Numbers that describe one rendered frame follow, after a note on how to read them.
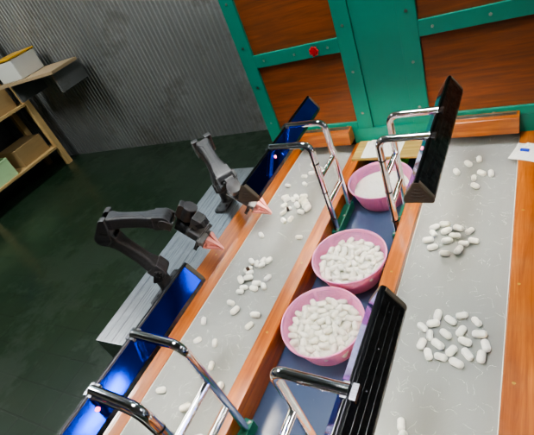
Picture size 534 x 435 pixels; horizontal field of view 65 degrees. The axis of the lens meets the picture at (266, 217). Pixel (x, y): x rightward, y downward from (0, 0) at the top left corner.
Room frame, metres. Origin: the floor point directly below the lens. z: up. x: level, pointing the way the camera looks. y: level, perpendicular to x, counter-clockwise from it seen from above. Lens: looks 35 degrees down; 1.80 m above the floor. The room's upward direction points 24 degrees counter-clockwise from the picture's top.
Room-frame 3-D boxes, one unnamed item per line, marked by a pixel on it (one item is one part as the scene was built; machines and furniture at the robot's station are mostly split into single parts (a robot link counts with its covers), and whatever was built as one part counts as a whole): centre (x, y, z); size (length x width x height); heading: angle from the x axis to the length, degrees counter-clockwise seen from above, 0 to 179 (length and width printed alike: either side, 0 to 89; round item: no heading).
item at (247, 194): (1.45, -0.17, 1.08); 0.62 x 0.08 x 0.07; 139
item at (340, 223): (1.40, -0.23, 0.90); 0.20 x 0.19 x 0.45; 139
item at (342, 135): (1.82, -0.41, 0.83); 0.30 x 0.06 x 0.07; 49
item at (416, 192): (1.09, -0.60, 1.08); 0.62 x 0.08 x 0.07; 139
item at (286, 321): (0.85, -0.02, 0.72); 0.27 x 0.27 x 0.10
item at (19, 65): (5.40, 1.85, 1.34); 0.43 x 0.36 x 0.24; 52
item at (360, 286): (1.07, -0.21, 0.72); 0.27 x 0.27 x 0.10
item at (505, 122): (1.38, -0.93, 0.83); 0.30 x 0.06 x 0.07; 49
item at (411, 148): (1.56, -0.64, 0.77); 0.33 x 0.15 x 0.01; 49
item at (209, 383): (0.66, 0.40, 0.90); 0.20 x 0.19 x 0.45; 139
